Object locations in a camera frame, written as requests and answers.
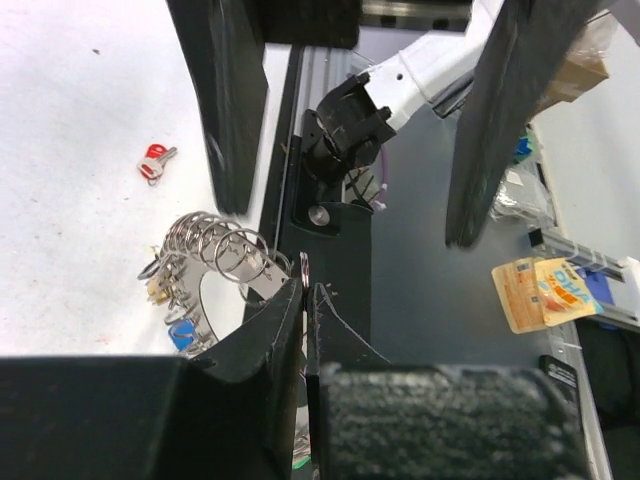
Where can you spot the orange snack packet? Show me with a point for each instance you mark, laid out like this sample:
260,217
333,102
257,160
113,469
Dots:
537,293

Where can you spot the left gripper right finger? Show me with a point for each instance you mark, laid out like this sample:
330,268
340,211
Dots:
371,419

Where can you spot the cardboard box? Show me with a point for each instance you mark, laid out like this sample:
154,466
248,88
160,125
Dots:
583,68

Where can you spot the large metal keyring with keys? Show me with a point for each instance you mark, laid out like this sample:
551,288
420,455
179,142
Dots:
200,243

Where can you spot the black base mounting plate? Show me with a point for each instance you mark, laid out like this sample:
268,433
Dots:
339,295

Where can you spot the clear plastic bag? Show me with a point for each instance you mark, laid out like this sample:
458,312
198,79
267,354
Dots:
522,195

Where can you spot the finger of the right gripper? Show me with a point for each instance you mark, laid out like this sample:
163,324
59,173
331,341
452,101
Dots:
223,48
525,49

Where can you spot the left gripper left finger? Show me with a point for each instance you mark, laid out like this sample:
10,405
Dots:
226,414

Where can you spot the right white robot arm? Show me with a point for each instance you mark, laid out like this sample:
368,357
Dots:
369,108

